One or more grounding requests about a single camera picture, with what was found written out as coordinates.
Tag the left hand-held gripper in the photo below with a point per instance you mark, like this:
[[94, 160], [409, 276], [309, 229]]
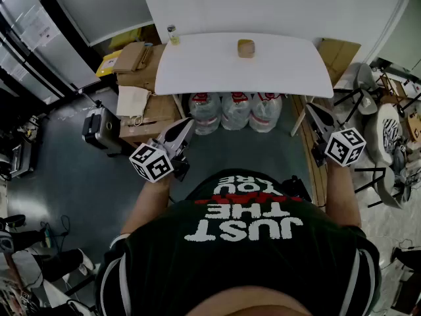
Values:
[[151, 163]]

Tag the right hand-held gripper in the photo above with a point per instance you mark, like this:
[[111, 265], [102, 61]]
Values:
[[345, 147]]

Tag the person's left forearm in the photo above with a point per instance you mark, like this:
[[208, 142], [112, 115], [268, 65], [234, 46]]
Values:
[[148, 202]]

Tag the person's right forearm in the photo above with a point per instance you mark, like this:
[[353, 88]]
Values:
[[342, 193]]

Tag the white table leg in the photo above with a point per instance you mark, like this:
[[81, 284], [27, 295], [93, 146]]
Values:
[[179, 105], [298, 117]]

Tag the clear water jug red label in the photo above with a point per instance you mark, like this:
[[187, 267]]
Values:
[[265, 114], [205, 115], [235, 112]]

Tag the large brown cardboard box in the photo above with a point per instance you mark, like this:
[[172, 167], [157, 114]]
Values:
[[158, 110]]

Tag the wooden plank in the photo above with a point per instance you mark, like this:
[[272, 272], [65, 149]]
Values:
[[315, 176]]

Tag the grey shell chair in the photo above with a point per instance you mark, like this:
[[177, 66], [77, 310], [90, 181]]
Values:
[[365, 87]]

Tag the white cloth bag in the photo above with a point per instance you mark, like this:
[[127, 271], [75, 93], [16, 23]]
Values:
[[131, 102]]

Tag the flattened brown cardboard sheet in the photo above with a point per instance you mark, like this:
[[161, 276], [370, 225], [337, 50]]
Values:
[[338, 58]]

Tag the black waist device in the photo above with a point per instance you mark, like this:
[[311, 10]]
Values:
[[296, 186]]

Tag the white chair with zebra cushion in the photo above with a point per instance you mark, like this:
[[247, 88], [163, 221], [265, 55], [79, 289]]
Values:
[[391, 133]]

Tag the silver suitcase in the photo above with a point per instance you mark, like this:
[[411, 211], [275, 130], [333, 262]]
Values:
[[102, 130]]

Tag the teal tool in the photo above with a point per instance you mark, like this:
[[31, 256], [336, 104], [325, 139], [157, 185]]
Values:
[[148, 44]]

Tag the glass jar with yellow liquid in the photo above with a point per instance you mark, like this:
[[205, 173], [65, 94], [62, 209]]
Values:
[[173, 37]]

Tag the yellow plastic bag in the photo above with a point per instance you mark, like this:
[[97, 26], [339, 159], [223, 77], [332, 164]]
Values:
[[107, 65]]

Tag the person's black printed t-shirt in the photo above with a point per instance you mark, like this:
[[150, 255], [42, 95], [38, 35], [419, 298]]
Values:
[[250, 258]]

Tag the steel refrigerator cabinet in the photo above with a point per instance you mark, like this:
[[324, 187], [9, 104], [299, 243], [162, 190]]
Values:
[[39, 41]]

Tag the person's chin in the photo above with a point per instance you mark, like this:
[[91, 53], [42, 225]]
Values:
[[250, 306]]

